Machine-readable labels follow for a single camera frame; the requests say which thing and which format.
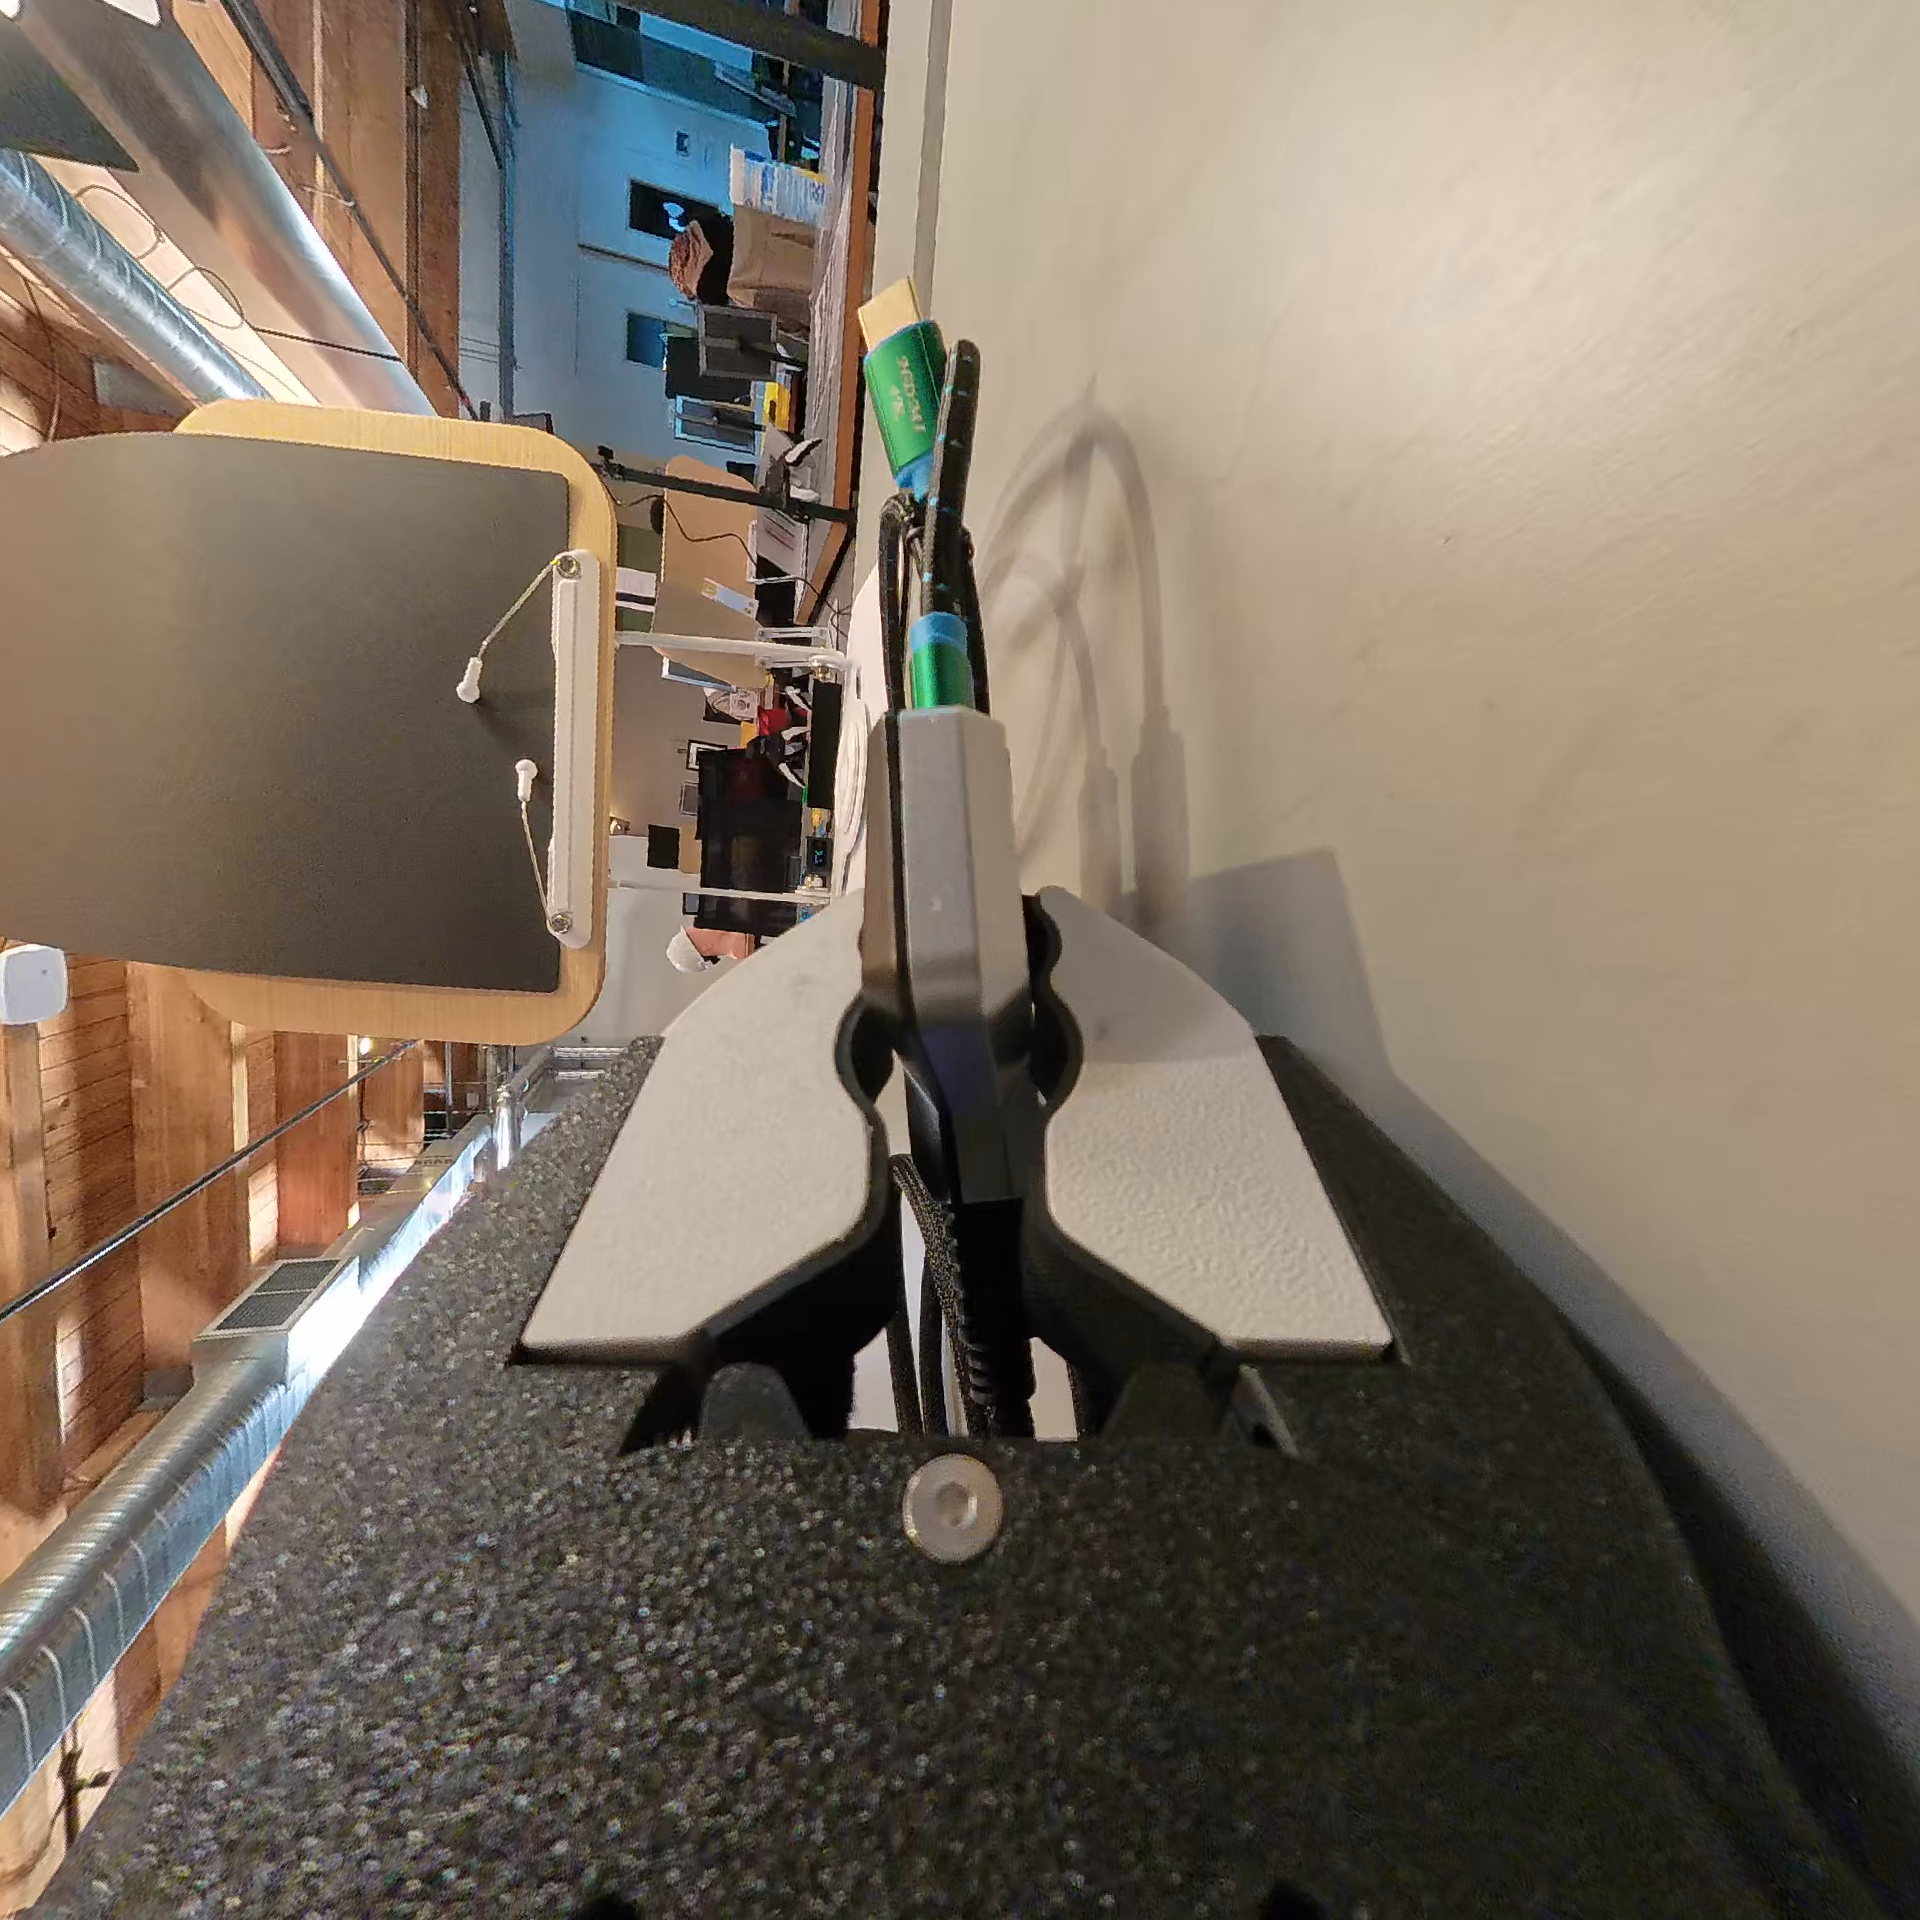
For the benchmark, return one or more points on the grey metal port hub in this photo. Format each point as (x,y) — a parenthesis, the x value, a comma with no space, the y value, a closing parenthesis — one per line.
(944,871)

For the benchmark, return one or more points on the silver spiral duct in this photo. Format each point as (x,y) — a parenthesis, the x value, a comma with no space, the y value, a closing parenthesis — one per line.
(151,1514)
(90,254)

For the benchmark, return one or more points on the studio light panel black flaps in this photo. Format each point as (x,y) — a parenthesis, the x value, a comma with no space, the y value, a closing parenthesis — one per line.
(45,91)

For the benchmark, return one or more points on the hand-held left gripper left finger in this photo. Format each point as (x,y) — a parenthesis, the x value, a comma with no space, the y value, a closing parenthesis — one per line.
(735,1155)

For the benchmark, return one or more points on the white wall sensor box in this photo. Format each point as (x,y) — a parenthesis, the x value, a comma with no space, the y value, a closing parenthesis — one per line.
(31,983)

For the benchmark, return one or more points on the black screen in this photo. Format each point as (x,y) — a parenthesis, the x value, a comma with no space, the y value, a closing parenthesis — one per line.
(751,824)

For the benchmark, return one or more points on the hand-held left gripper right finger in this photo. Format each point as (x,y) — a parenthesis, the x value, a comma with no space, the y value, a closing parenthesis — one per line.
(1200,1184)

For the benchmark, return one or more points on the cardboard box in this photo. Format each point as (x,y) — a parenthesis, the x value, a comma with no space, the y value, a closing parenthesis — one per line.
(705,554)

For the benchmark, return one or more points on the wooden-edged black board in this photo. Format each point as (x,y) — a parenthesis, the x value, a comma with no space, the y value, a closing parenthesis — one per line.
(270,704)

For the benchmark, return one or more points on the smooth silver ventilation duct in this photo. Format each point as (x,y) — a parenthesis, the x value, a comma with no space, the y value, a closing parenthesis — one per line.
(224,194)

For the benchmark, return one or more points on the brown paper bag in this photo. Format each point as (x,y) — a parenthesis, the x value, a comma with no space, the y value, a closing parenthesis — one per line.
(773,254)

